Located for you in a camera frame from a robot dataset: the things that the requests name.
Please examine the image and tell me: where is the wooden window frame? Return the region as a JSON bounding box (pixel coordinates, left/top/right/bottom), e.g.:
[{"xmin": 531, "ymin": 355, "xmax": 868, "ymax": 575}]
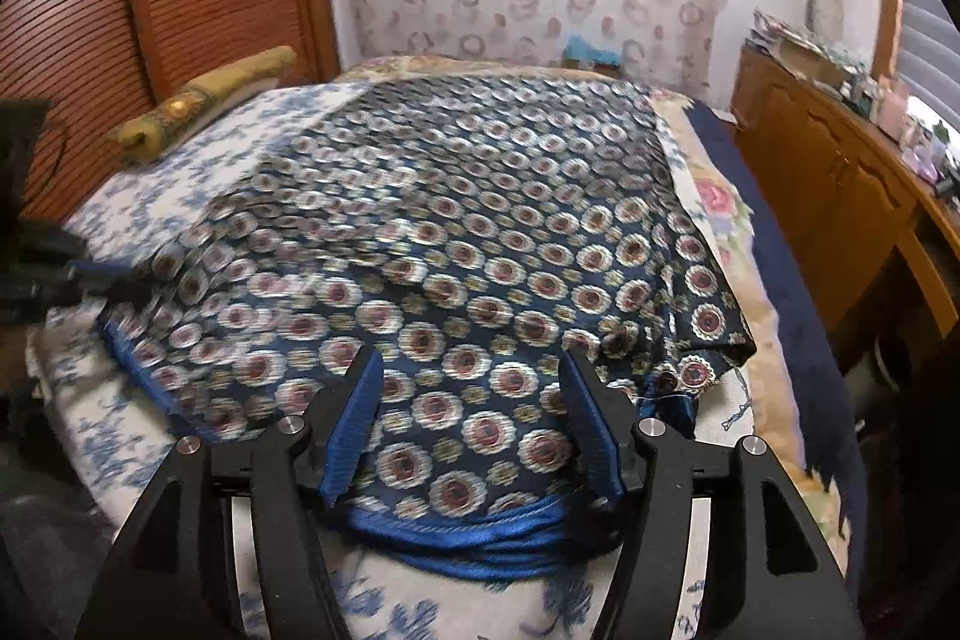
[{"xmin": 870, "ymin": 0, "xmax": 906, "ymax": 86}]

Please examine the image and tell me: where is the teal fluffy cloth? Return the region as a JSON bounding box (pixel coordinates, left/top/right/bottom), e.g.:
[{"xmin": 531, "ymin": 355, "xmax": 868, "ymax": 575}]
[{"xmin": 562, "ymin": 34, "xmax": 625, "ymax": 73}]

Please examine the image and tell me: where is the pink bottle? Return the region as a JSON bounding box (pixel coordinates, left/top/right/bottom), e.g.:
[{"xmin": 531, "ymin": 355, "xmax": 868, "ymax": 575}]
[{"xmin": 877, "ymin": 77, "xmax": 913, "ymax": 143}]

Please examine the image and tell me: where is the grey window blind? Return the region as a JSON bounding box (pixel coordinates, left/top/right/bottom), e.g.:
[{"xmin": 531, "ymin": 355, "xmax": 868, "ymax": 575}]
[{"xmin": 896, "ymin": 0, "xmax": 960, "ymax": 120}]

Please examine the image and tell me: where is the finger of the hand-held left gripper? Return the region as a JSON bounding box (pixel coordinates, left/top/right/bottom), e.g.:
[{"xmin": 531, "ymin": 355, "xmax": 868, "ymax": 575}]
[{"xmin": 66, "ymin": 259, "xmax": 155, "ymax": 305}]

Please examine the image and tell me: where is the navy medallion print garment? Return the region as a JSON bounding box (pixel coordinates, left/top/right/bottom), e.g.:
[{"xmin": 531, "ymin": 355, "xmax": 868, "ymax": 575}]
[{"xmin": 101, "ymin": 77, "xmax": 755, "ymax": 585}]

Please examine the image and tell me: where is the mustard patterned folded cloth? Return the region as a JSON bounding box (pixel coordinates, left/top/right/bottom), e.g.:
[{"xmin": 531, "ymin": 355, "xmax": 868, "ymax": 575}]
[{"xmin": 112, "ymin": 46, "xmax": 299, "ymax": 165}]

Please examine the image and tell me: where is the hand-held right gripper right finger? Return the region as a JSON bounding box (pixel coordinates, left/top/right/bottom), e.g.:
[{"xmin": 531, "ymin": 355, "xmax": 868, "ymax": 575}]
[{"xmin": 559, "ymin": 349, "xmax": 867, "ymax": 640}]

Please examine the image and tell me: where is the navy bed sheet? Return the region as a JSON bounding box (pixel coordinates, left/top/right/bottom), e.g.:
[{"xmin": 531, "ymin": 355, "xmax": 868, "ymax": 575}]
[{"xmin": 686, "ymin": 104, "xmax": 875, "ymax": 611}]

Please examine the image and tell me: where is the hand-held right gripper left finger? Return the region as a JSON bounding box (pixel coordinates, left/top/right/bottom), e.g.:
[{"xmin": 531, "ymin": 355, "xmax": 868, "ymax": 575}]
[{"xmin": 75, "ymin": 347, "xmax": 385, "ymax": 640}]

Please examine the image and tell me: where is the wooden cabinet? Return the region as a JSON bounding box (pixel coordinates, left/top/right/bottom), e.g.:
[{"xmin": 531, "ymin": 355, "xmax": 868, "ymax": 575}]
[{"xmin": 731, "ymin": 44, "xmax": 960, "ymax": 375}]

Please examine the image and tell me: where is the wooden louvred wardrobe door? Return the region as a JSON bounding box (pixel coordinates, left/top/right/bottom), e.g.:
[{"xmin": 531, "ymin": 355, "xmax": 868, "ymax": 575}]
[{"xmin": 0, "ymin": 0, "xmax": 340, "ymax": 225}]

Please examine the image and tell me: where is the stack of papers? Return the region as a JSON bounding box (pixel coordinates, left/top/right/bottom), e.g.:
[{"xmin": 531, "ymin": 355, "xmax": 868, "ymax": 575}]
[{"xmin": 750, "ymin": 8, "xmax": 807, "ymax": 52}]

